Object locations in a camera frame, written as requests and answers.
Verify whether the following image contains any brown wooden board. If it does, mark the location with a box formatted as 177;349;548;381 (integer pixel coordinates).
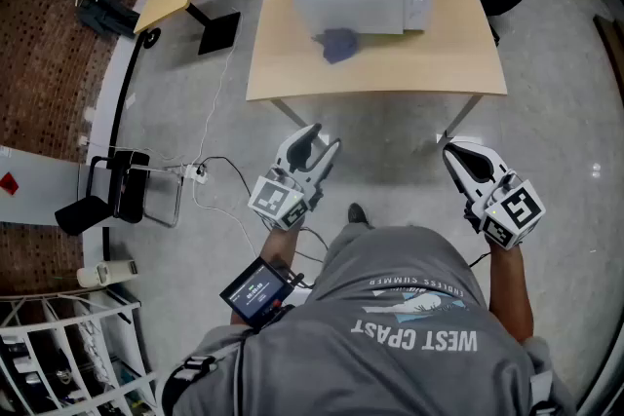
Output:
592;13;624;99

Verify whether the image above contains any black and white harness strap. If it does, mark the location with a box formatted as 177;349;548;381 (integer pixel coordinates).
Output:
160;354;220;405

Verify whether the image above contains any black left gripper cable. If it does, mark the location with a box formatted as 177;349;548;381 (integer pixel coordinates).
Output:
291;226;329;266

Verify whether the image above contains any white table leg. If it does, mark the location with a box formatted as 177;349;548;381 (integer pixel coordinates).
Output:
269;98;329;148
435;94;485;146

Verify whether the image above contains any black cantilever chair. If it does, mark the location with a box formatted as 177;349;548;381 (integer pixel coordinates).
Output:
54;149;185;236

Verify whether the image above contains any person's black shoe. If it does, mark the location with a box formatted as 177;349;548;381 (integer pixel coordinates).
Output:
347;203;371;226

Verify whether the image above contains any gray panel with red sign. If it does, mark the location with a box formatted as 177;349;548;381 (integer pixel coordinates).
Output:
0;144;85;228

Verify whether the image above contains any white wire shelf rack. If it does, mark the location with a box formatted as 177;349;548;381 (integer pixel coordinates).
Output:
0;290;158;416

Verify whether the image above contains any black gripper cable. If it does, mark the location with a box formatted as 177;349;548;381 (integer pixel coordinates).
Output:
467;250;493;270
291;226;329;266

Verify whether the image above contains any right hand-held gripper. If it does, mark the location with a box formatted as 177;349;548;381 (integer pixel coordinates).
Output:
442;139;546;252

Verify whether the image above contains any white label printer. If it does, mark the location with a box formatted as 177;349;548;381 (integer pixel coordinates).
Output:
76;259;138;289

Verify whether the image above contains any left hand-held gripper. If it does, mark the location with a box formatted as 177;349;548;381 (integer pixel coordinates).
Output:
248;123;342;233

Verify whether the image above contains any blue cloth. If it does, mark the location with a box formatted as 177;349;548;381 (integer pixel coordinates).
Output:
311;27;361;64

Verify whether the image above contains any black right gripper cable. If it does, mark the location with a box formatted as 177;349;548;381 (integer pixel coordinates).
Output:
467;250;493;270

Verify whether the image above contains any black recorder monitor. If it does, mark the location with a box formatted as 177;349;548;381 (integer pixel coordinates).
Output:
218;256;304;333

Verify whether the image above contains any person's gray printed t-shirt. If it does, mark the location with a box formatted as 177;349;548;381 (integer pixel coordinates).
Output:
163;223;576;416

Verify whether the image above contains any person's right forearm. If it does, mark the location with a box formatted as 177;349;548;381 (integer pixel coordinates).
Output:
487;241;535;343

